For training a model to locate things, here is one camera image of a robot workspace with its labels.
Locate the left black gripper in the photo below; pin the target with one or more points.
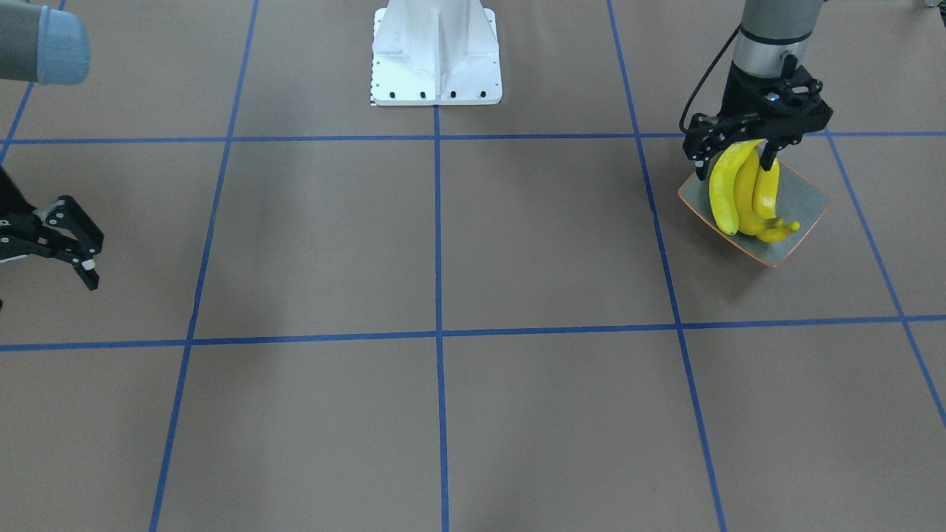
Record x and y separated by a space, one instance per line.
741 98

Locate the grey square plate orange rim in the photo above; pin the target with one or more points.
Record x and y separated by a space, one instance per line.
798 199

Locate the yellow banana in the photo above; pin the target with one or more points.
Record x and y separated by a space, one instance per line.
727 215
745 182
764 202

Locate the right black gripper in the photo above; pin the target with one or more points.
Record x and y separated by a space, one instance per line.
15 225

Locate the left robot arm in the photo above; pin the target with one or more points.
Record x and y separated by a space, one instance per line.
773 36

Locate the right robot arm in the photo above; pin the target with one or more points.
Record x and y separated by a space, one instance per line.
47 46

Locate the white pedestal column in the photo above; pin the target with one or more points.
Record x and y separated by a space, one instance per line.
435 53

